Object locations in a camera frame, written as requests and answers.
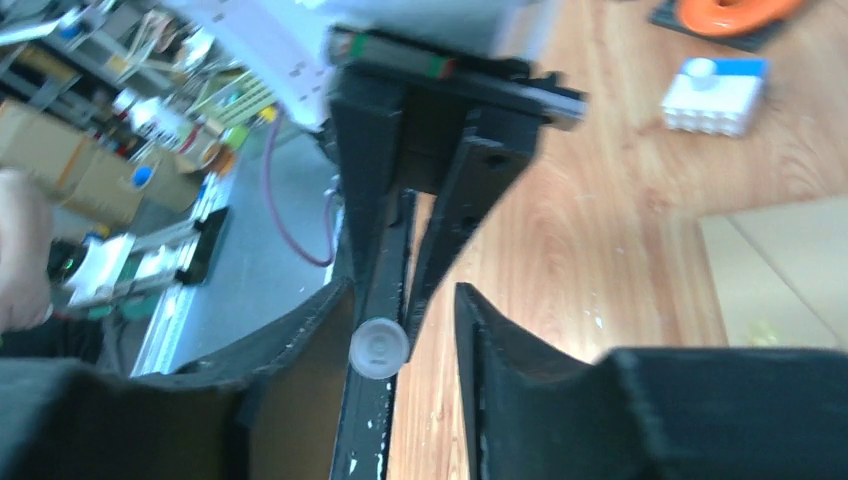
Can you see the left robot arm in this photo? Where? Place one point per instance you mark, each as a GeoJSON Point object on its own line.
{"type": "Point", "coordinates": [283, 43]}

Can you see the brown cardboard box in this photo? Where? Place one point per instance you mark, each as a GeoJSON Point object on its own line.
{"type": "Point", "coordinates": [85, 177]}

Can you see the white glue stick cap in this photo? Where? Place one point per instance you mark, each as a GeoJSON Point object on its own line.
{"type": "Point", "coordinates": [379, 348]}

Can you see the bystander hand in background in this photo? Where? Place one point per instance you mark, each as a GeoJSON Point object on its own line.
{"type": "Point", "coordinates": [26, 234]}

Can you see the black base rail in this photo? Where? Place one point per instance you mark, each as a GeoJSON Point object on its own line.
{"type": "Point", "coordinates": [366, 416]}

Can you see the brown paper envelope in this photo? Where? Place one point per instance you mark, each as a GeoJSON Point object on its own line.
{"type": "Point", "coordinates": [780, 274]}

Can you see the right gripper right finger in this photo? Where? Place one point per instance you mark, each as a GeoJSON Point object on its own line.
{"type": "Point", "coordinates": [534, 412]}

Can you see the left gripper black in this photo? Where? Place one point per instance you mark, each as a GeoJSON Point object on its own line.
{"type": "Point", "coordinates": [399, 109]}

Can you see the blue white toy block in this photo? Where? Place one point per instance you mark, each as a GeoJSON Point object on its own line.
{"type": "Point", "coordinates": [716, 96]}

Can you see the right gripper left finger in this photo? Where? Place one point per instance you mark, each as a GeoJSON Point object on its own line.
{"type": "Point", "coordinates": [264, 407]}

